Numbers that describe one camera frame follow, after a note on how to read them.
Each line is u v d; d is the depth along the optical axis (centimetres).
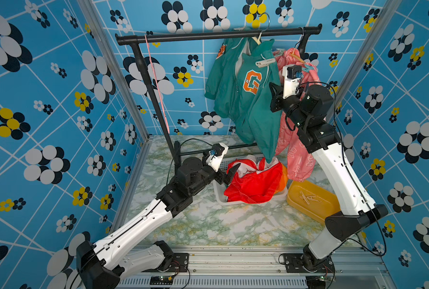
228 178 59
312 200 89
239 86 69
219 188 91
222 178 58
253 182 84
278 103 56
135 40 52
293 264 72
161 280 72
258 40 58
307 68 58
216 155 53
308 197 91
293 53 63
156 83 101
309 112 47
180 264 73
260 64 55
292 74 48
